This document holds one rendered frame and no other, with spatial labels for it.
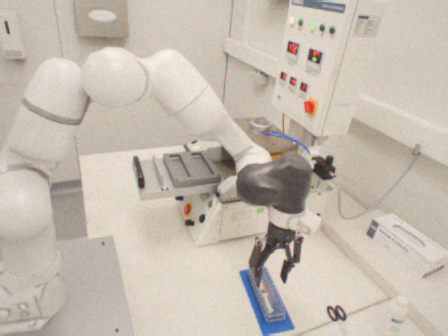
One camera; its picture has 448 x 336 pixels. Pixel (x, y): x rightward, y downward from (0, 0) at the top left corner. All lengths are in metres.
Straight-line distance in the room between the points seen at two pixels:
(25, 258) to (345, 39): 1.00
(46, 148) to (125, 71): 0.23
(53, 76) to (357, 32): 0.82
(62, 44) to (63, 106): 1.80
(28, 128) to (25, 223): 0.18
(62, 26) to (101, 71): 1.86
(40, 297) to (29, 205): 0.29
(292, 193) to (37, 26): 2.04
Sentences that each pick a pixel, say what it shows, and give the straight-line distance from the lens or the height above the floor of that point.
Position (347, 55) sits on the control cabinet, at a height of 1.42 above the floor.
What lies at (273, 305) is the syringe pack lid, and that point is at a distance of 1.00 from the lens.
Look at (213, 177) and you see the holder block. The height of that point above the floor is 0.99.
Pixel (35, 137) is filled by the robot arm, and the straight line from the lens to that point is 0.71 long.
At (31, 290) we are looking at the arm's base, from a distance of 0.92.
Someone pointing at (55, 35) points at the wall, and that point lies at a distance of 2.46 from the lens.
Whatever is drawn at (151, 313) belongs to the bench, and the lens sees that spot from 1.01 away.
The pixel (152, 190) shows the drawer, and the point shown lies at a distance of 1.07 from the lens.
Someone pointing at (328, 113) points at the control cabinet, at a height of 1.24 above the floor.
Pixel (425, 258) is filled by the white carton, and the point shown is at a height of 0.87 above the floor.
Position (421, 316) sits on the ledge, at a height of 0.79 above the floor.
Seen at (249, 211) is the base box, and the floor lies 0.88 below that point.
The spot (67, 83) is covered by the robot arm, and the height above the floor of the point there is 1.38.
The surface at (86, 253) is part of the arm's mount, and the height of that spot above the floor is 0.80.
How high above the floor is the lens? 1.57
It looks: 30 degrees down
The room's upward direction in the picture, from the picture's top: 6 degrees clockwise
